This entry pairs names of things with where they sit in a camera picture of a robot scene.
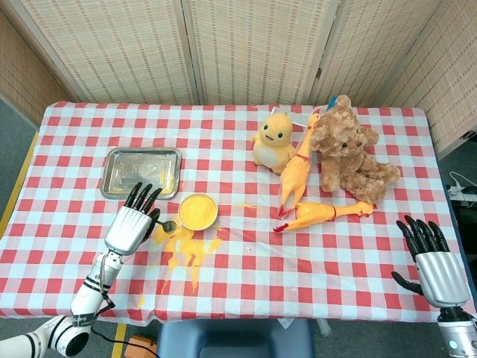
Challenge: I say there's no black cable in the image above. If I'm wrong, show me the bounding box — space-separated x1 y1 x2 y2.
89 294 158 351

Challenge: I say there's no brown teddy bear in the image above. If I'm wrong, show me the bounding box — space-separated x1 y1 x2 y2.
309 94 402 205

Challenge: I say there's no black equipment case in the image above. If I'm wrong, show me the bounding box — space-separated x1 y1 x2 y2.
450 199 477 243

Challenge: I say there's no orange box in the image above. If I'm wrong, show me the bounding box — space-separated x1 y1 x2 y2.
124 334 159 358

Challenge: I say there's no yellow powder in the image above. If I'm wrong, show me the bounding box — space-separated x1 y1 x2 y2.
136 203 258 310

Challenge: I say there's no white power strip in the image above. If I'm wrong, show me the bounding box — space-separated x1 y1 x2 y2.
446 171 477 198

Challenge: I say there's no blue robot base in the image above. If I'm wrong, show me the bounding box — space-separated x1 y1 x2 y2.
156 318 316 358

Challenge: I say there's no yellow plush monster toy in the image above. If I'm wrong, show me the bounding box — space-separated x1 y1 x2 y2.
250 111 296 175

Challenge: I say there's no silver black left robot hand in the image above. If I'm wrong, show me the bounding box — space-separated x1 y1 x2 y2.
104 181 163 257

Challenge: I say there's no dark metal spoon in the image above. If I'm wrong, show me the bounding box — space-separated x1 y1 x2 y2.
155 219 178 235

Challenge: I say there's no cream round bowl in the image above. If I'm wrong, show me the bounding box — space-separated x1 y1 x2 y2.
177 192 219 231

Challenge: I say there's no rectangular metal tray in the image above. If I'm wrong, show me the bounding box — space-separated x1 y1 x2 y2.
99 147 183 201

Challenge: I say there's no red white checkered tablecloth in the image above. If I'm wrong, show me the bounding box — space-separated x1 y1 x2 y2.
0 100 477 324

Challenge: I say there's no woven folding screen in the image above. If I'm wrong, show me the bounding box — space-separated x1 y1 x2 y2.
0 0 477 157

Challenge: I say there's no clear plastic bag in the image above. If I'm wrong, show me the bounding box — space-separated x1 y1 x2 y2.
270 105 310 130

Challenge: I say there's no yellow rubber chicken toy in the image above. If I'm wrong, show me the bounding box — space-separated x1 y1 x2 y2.
273 201 374 234
277 113 322 219

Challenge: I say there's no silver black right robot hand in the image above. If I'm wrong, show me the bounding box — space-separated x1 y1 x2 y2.
391 215 471 309

